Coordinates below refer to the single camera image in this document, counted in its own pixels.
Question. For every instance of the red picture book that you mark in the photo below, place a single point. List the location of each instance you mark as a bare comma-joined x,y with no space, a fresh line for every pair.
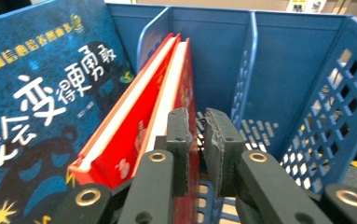
170,90
126,140

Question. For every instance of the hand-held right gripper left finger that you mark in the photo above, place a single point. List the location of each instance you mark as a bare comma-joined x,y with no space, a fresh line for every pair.
181,140

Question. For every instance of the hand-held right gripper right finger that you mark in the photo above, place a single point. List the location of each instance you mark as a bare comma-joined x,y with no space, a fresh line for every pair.
226,149

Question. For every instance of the blue picture book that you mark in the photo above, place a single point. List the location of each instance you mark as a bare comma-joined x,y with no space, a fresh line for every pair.
27,77

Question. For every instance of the blue plastic file rack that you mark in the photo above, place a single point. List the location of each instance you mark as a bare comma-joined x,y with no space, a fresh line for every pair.
291,62

